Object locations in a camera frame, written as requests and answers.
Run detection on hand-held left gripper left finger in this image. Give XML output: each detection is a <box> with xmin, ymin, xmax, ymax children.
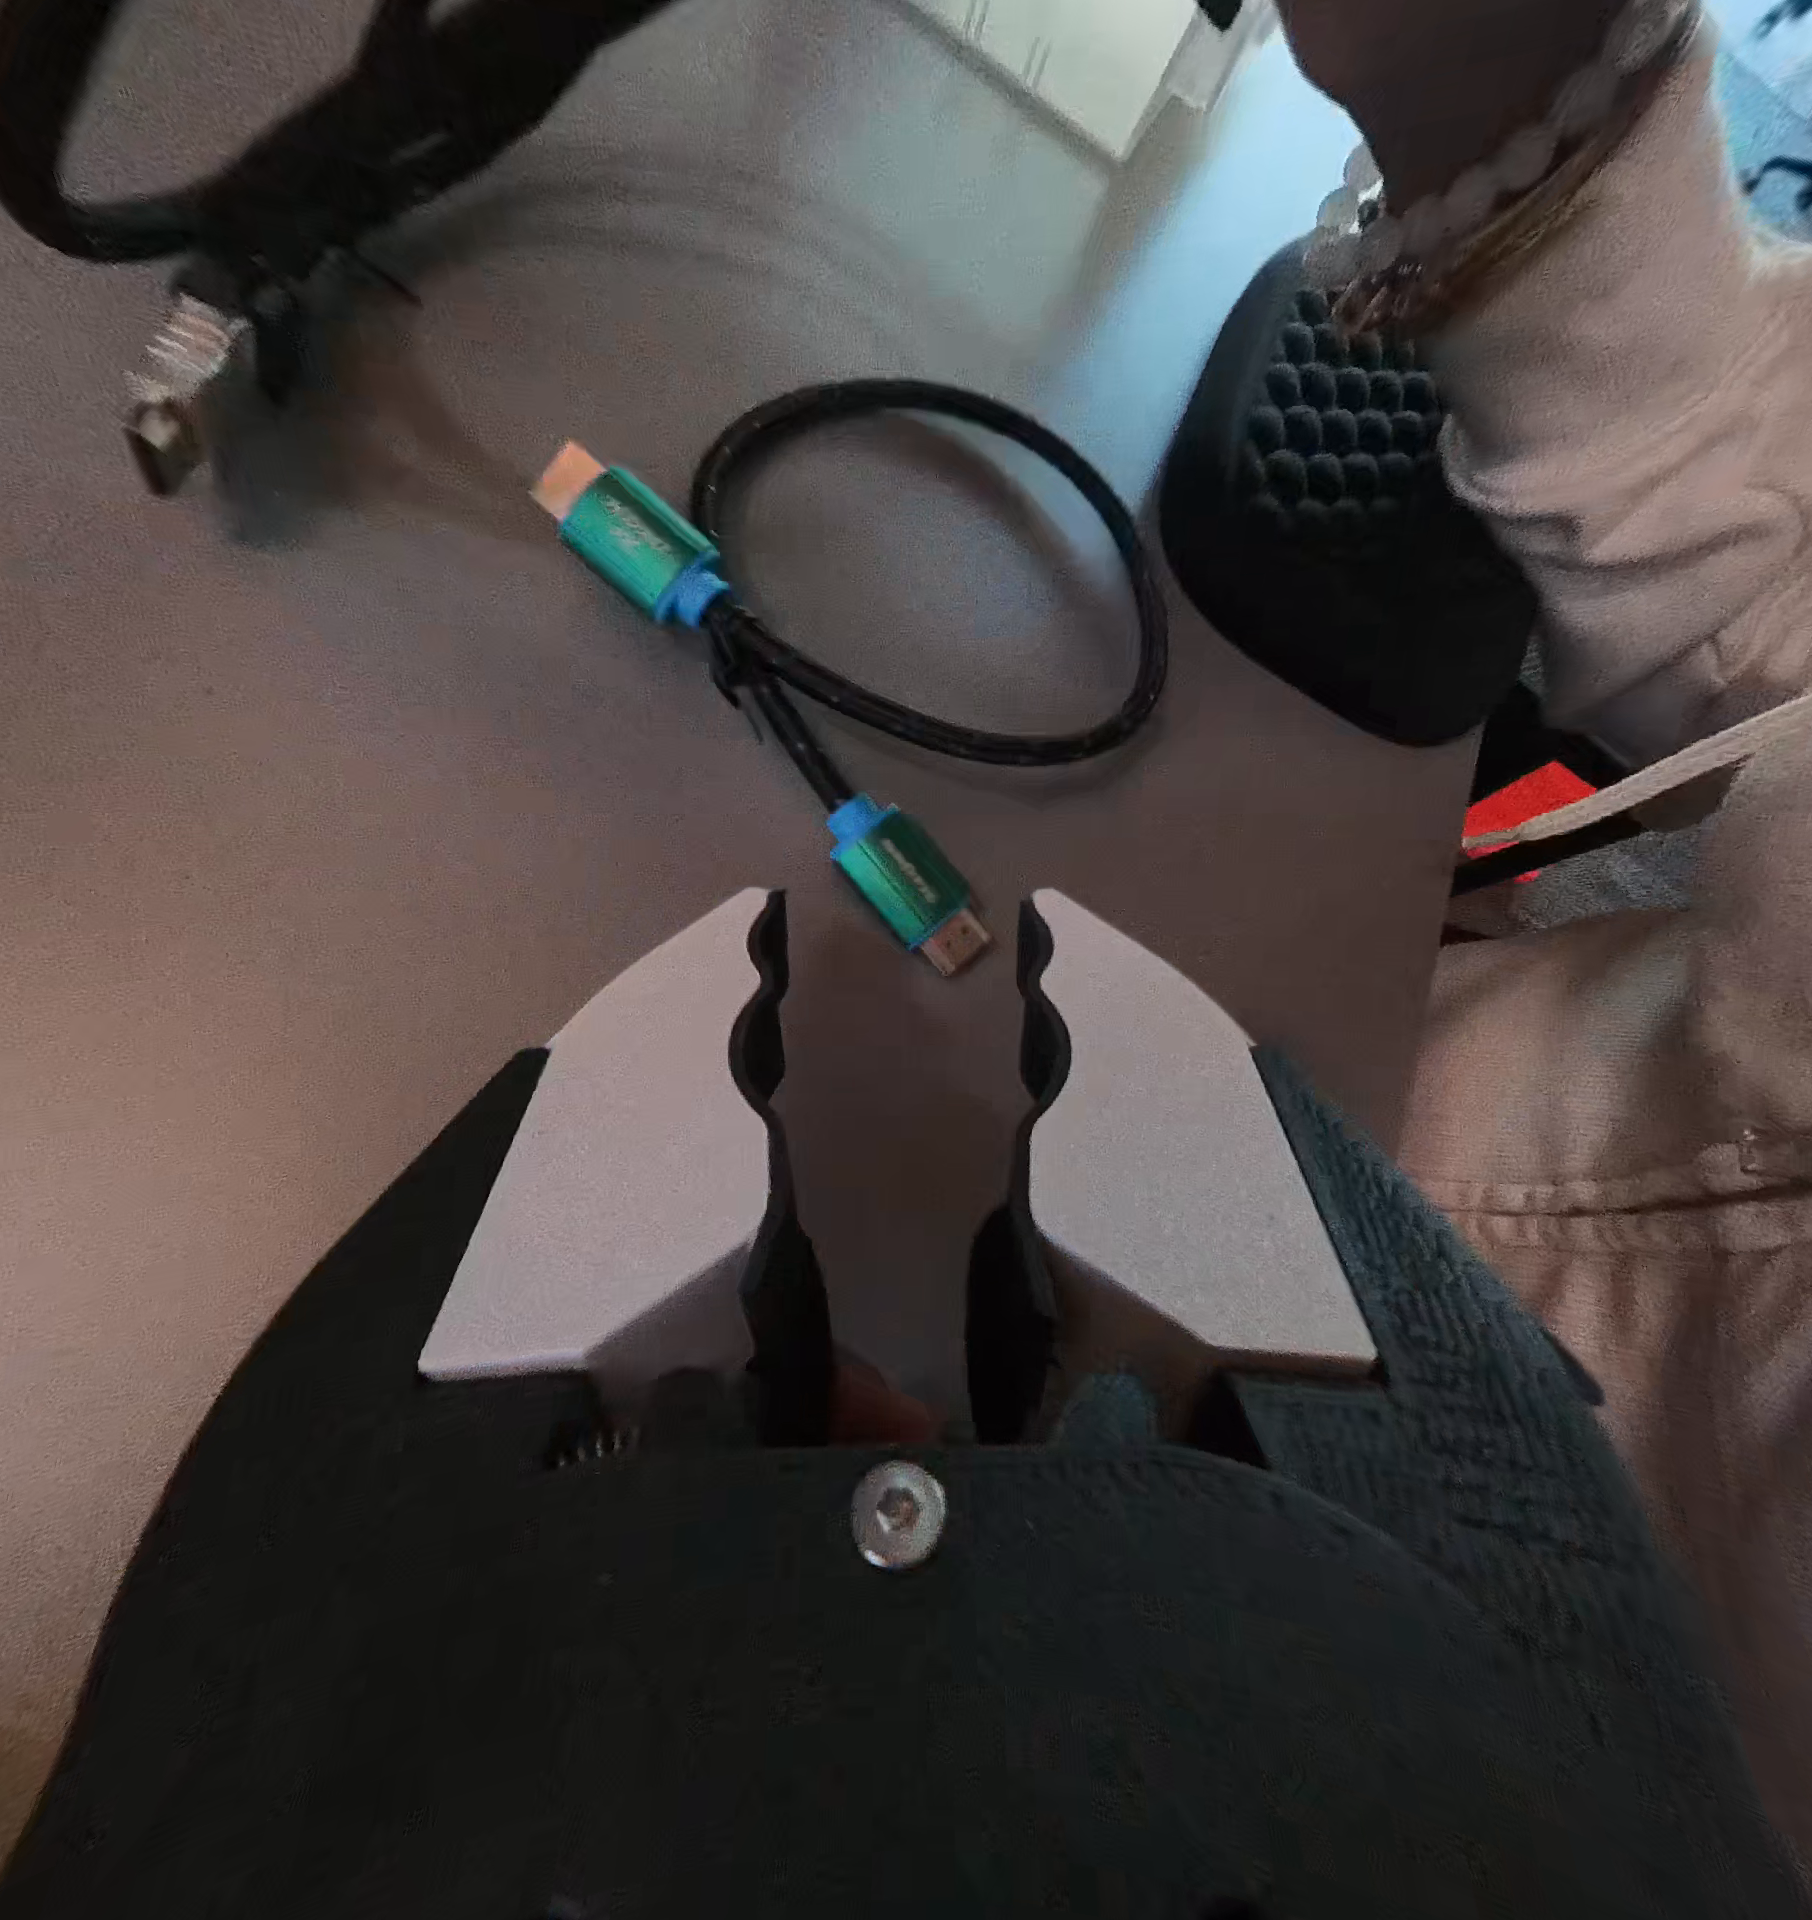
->
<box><xmin>417</xmin><ymin>887</ymin><xmax>832</xmax><ymax>1449</ymax></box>

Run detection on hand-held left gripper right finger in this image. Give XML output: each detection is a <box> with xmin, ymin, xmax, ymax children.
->
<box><xmin>967</xmin><ymin>887</ymin><xmax>1379</xmax><ymax>1446</ymax></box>

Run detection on black braided HDMI cable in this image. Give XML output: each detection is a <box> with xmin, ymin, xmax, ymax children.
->
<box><xmin>528</xmin><ymin>377</ymin><xmax>1168</xmax><ymax>982</ymax></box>

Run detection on silver HDMI splitter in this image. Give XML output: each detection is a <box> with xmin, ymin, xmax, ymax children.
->
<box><xmin>0</xmin><ymin>0</ymin><xmax>669</xmax><ymax>497</ymax></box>

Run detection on person's right forearm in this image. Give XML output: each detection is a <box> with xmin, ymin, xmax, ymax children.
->
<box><xmin>1423</xmin><ymin>45</ymin><xmax>1812</xmax><ymax>782</ymax></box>

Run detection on grey desk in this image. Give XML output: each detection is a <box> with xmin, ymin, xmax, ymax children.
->
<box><xmin>0</xmin><ymin>0</ymin><xmax>1461</xmax><ymax>1862</ymax></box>

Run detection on person's right hand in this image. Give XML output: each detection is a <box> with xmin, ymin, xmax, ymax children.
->
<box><xmin>1272</xmin><ymin>0</ymin><xmax>1649</xmax><ymax>194</ymax></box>

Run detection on person's cream sweater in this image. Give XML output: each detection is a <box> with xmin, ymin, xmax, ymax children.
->
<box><xmin>1392</xmin><ymin>659</ymin><xmax>1812</xmax><ymax>1920</ymax></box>

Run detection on red plastic object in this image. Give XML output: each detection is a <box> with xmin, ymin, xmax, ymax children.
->
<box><xmin>1459</xmin><ymin>762</ymin><xmax>1598</xmax><ymax>887</ymax></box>

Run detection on beaded bracelet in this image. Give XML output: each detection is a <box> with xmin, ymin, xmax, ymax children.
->
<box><xmin>1303</xmin><ymin>0</ymin><xmax>1706</xmax><ymax>337</ymax></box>

